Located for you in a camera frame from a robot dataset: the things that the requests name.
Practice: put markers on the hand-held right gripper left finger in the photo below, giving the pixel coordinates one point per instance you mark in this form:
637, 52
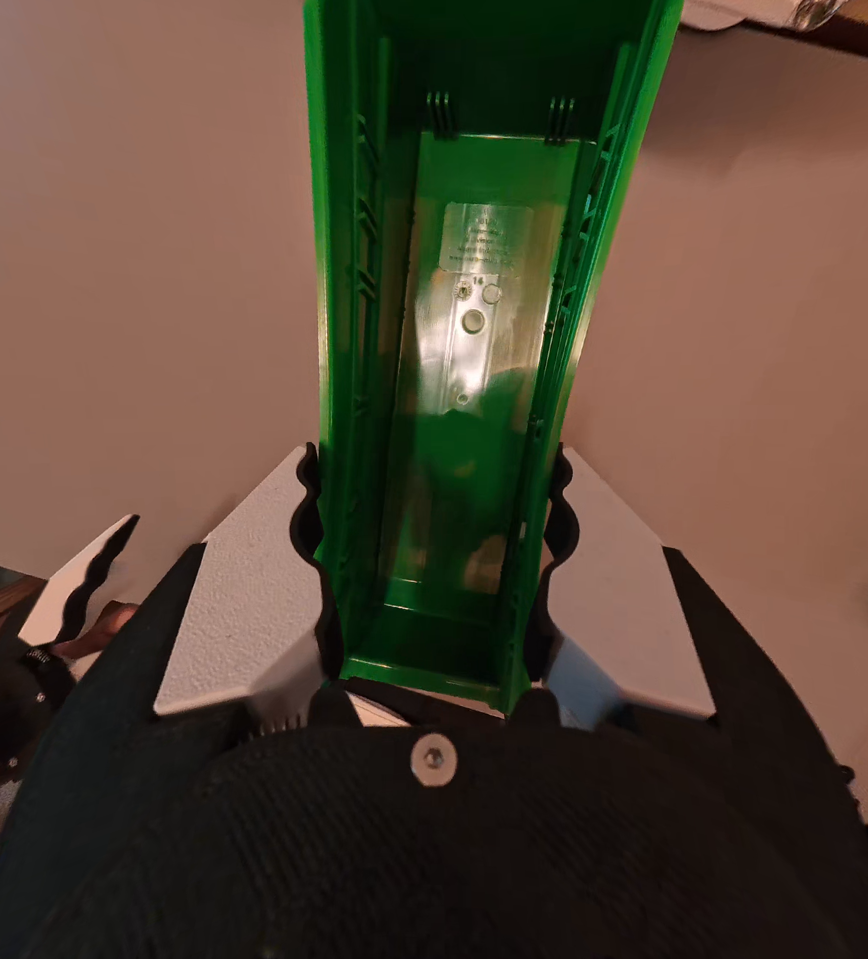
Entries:
239, 614

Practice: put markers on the white clipboard stand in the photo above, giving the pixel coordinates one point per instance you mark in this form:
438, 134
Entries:
704, 11

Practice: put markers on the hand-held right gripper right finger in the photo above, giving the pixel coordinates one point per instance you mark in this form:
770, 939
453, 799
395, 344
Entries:
621, 614

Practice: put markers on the green plastic bin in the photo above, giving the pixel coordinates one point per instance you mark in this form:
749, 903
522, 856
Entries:
479, 337

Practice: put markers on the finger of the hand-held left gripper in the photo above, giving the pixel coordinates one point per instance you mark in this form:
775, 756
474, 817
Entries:
67, 592

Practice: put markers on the grey desk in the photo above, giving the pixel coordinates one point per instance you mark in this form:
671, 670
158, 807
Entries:
142, 300

